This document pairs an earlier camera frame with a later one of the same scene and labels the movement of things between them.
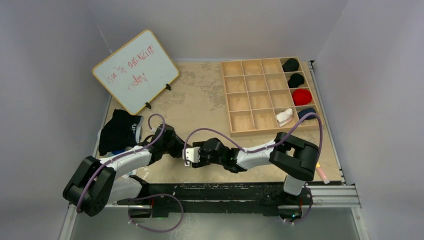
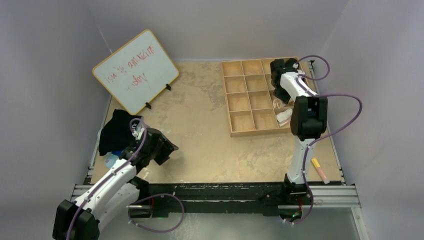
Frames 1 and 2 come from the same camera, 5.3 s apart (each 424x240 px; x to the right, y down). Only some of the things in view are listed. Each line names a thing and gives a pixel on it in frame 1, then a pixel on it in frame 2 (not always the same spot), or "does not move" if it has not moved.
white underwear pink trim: x=284 y=117 does not move
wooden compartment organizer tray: x=268 y=96 does not move
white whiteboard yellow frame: x=138 y=73 does not move
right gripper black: x=203 y=162 -> x=286 y=97
